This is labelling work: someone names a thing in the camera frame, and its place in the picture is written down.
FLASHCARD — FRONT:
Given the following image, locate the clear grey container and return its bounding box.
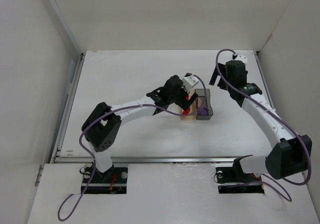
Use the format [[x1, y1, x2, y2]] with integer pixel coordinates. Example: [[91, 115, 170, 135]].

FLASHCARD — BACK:
[[195, 89, 214, 120]]

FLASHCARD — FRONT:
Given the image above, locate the aluminium front rail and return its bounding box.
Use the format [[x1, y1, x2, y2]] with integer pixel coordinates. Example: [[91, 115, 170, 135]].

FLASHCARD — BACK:
[[50, 156, 235, 164]]

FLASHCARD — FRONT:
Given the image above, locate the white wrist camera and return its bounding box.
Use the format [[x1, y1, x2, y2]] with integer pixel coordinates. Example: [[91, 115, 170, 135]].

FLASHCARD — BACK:
[[182, 73, 199, 93], [231, 53, 248, 65]]

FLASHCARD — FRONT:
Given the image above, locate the clear orange container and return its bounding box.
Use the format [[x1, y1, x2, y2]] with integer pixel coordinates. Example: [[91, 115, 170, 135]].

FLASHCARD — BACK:
[[180, 99, 197, 121]]

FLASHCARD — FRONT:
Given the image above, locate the aluminium frame rail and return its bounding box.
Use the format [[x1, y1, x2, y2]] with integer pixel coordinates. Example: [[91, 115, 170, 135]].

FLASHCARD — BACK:
[[254, 51, 291, 157], [41, 0, 83, 163]]

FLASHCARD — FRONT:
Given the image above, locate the aluminium frame rail right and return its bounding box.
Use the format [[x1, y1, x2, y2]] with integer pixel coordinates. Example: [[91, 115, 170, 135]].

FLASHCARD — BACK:
[[254, 51, 291, 157]]

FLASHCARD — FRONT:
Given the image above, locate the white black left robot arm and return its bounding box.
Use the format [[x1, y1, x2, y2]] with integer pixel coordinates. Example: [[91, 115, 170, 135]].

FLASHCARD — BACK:
[[79, 73, 200, 181]]

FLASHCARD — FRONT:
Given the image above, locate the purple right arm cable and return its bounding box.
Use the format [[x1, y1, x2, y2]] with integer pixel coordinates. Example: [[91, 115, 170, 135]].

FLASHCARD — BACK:
[[216, 48, 313, 202]]

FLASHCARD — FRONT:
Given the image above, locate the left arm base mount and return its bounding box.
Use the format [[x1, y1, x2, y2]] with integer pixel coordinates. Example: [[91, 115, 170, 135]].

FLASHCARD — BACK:
[[79, 166, 128, 194]]

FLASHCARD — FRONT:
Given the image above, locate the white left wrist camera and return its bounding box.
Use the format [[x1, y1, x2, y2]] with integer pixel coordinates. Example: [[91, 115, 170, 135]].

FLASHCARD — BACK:
[[182, 73, 199, 93]]

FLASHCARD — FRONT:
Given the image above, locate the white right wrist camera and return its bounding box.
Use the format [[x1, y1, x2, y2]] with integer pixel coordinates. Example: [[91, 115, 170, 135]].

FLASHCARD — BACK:
[[231, 53, 248, 65]]

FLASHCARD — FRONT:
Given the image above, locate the aluminium frame rail left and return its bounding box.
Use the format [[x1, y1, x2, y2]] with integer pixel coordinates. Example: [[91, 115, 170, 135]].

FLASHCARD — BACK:
[[41, 0, 83, 163]]

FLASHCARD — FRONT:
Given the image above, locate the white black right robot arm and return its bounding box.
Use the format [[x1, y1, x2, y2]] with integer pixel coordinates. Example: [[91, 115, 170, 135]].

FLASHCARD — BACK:
[[209, 60, 312, 179]]

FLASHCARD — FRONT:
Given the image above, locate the purple lego piece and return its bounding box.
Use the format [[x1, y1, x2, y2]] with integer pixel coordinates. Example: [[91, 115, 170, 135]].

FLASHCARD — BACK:
[[198, 107, 209, 116]]

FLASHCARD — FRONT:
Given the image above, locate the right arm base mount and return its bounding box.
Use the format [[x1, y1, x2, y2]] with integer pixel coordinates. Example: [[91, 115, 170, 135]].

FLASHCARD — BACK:
[[213, 155, 265, 194]]

